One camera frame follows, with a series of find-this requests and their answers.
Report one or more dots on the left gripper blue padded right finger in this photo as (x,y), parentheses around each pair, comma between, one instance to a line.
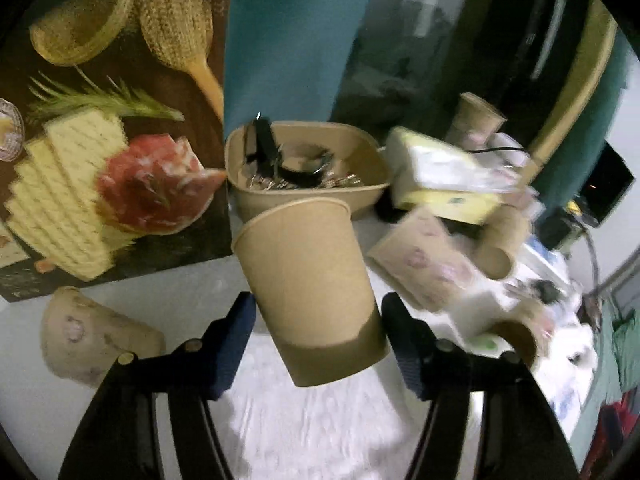
(520,437)

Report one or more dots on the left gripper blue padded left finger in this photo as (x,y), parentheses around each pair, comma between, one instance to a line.
(117,437)

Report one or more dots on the plain brown paper cup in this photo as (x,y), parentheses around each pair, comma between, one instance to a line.
(306,271)

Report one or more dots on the patterned brown paper cup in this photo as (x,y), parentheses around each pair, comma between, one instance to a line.
(80,339)

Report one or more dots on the small brown cup lower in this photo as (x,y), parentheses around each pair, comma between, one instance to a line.
(528,328)

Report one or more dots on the small brown cup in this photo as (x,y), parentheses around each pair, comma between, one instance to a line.
(528,328)
(504,232)

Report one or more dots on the white paper cup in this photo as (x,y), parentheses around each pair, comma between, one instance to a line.
(473,316)

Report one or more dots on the patterned cup lying right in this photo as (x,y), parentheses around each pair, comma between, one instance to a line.
(419,254)

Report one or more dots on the small brown cup upper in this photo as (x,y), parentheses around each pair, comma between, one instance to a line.
(504,232)

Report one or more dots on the teal curtain right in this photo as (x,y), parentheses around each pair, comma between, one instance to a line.
(572,163)

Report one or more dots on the teal curtain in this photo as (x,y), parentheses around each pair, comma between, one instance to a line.
(572,163)
(285,59)

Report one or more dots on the yellow tissue box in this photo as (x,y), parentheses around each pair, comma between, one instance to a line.
(449,181)

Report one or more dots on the black monitor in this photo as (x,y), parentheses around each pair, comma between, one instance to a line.
(605,187)

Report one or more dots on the brown paper bowl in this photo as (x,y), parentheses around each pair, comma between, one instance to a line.
(311,159)

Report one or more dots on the upright patterned paper cup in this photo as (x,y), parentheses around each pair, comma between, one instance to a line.
(474,123)

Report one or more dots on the brown cracker box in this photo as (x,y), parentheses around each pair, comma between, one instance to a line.
(112,140)

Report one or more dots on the yellow curtain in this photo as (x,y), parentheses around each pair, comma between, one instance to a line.
(591,58)

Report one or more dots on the teal curtain left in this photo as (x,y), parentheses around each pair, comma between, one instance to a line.
(285,59)

